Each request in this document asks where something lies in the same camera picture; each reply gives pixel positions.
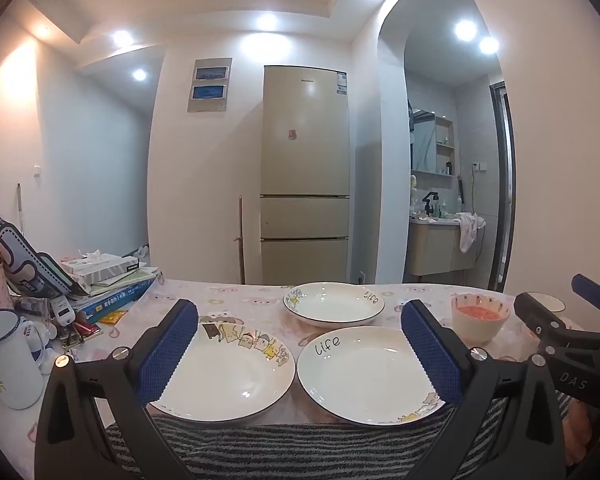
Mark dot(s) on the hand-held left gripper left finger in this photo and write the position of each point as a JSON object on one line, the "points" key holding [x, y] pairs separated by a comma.
{"points": [[167, 355]]}

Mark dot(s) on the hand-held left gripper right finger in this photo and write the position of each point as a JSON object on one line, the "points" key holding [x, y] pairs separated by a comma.
{"points": [[430, 355]]}

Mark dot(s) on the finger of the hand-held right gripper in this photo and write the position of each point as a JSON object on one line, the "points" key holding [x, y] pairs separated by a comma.
{"points": [[592, 290], [540, 317]]}

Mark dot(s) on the white ribbed bowl dark rim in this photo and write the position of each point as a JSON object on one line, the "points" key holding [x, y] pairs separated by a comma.
{"points": [[552, 301]]}

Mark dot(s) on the pink and white ceramic bowl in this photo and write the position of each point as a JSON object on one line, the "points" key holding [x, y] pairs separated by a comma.
{"points": [[480, 322]]}

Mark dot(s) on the white plate small cartoon print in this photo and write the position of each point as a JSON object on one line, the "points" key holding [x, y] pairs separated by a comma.
{"points": [[370, 375], [330, 305]]}

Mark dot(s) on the white plate large cartoon print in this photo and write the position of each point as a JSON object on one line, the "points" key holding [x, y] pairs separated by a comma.
{"points": [[230, 380]]}

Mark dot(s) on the person's right hand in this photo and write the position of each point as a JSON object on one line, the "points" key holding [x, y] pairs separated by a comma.
{"points": [[577, 432]]}

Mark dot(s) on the blue book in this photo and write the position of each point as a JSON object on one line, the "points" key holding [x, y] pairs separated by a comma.
{"points": [[115, 302]]}

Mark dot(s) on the pink cartoon printed tablecloth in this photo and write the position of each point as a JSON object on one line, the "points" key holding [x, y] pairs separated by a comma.
{"points": [[220, 295]]}

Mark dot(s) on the stack of books and papers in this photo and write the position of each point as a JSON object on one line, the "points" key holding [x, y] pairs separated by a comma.
{"points": [[130, 282]]}

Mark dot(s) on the beige vanity cabinet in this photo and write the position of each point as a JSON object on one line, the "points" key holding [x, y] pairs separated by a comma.
{"points": [[430, 247]]}

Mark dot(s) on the tissue box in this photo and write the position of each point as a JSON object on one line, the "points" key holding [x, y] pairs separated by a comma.
{"points": [[105, 266]]}

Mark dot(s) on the white handheld device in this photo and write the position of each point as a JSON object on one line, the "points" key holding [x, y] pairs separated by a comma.
{"points": [[64, 312]]}

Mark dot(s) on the white towel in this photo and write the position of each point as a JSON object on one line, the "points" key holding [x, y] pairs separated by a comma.
{"points": [[469, 230]]}

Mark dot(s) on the wooden stick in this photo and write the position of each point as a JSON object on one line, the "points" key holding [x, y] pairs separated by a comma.
{"points": [[241, 240]]}

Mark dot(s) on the black faucet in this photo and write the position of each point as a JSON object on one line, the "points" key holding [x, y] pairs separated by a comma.
{"points": [[430, 202]]}

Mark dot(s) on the white enamel mug blue rim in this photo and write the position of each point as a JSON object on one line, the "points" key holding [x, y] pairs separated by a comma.
{"points": [[10, 360]]}

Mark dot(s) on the person's striped clothing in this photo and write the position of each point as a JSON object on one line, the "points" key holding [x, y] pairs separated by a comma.
{"points": [[300, 450]]}

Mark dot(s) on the blue cartoon cardboard cutout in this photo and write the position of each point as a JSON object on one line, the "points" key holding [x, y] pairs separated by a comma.
{"points": [[25, 260]]}

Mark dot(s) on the thin metal rod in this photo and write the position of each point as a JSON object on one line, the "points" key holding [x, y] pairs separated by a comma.
{"points": [[19, 210]]}

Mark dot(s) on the bathroom mirror cabinet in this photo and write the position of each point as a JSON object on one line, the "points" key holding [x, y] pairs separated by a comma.
{"points": [[425, 142]]}

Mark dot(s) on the beige refrigerator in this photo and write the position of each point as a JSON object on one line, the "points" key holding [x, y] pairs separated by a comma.
{"points": [[305, 160]]}

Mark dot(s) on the round ceiling light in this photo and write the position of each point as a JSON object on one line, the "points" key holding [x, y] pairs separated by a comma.
{"points": [[267, 21], [489, 45], [465, 30], [139, 74], [121, 38]]}

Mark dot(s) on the dark door frame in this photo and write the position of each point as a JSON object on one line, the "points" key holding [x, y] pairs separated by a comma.
{"points": [[502, 185]]}

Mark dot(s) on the grey wall electrical panel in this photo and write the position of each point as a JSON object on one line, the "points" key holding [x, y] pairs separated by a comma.
{"points": [[209, 85]]}

